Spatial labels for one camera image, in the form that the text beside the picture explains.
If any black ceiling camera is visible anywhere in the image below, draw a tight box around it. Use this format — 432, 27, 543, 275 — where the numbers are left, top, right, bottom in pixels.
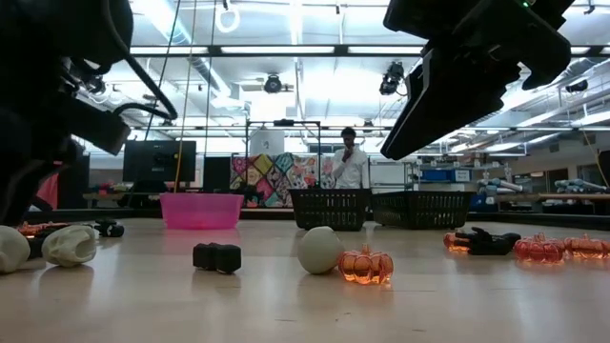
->
85, 74, 109, 96
378, 60, 412, 97

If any round black ceiling fixture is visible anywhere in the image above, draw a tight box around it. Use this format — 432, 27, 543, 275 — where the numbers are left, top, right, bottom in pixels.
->
263, 73, 283, 94

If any white hanging ring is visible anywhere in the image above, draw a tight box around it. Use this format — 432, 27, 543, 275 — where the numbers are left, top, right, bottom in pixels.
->
213, 3, 241, 34

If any black computer monitor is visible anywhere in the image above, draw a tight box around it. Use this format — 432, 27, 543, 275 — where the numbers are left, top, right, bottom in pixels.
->
122, 139, 197, 194

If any black metal frame stand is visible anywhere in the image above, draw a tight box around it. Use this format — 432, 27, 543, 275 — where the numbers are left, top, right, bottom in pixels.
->
245, 118, 322, 192

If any person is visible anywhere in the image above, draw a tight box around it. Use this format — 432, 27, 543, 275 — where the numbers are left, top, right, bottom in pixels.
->
331, 126, 371, 191

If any thin dark hanging cable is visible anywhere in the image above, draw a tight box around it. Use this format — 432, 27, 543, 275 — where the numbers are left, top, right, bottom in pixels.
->
204, 0, 218, 158

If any pink plastic basin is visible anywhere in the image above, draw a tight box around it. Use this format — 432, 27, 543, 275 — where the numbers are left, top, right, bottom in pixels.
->
159, 192, 245, 232

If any black overhead frame bar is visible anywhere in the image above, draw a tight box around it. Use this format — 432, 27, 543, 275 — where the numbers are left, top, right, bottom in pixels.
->
128, 44, 610, 58

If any colourful patterned panel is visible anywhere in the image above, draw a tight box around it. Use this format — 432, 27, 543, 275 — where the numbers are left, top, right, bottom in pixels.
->
231, 151, 336, 210

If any white rubber skull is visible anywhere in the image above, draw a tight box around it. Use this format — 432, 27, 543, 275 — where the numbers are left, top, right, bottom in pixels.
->
296, 226, 345, 276
0, 225, 31, 275
41, 224, 100, 269

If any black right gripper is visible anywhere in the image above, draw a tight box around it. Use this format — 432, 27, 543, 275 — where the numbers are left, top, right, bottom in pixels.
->
380, 0, 573, 161

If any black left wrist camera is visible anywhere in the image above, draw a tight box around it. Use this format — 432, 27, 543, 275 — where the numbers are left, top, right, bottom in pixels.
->
61, 97, 132, 156

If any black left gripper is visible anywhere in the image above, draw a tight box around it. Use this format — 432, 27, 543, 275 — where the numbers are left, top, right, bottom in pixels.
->
0, 94, 80, 226

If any wide black plastic basket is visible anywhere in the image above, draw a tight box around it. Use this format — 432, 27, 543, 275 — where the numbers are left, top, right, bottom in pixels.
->
370, 191, 477, 231

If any blue storage bin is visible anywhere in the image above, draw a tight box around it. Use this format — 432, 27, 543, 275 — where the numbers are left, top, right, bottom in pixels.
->
420, 169, 472, 184

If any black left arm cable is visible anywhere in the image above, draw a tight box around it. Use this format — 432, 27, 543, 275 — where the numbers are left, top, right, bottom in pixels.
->
99, 0, 178, 121

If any black hanging cable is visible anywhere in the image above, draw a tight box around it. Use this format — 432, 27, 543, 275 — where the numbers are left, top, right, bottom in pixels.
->
144, 0, 182, 142

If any narrow black plastic basket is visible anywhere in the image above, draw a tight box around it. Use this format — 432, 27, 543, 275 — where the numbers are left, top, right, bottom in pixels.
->
288, 188, 373, 232

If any red cloth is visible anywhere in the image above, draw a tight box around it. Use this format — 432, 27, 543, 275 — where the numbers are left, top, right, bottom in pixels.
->
36, 173, 60, 210

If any orange translucent plastic pumpkin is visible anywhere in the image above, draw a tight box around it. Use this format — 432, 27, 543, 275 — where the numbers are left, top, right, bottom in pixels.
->
16, 221, 71, 238
442, 231, 473, 253
336, 244, 396, 286
513, 232, 567, 264
564, 232, 610, 261

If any black toy block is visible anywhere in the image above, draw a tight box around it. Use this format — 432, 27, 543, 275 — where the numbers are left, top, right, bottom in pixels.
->
192, 242, 243, 275

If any black upright panel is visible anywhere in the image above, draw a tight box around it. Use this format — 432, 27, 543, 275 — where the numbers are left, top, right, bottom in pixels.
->
203, 155, 233, 192
59, 152, 91, 210

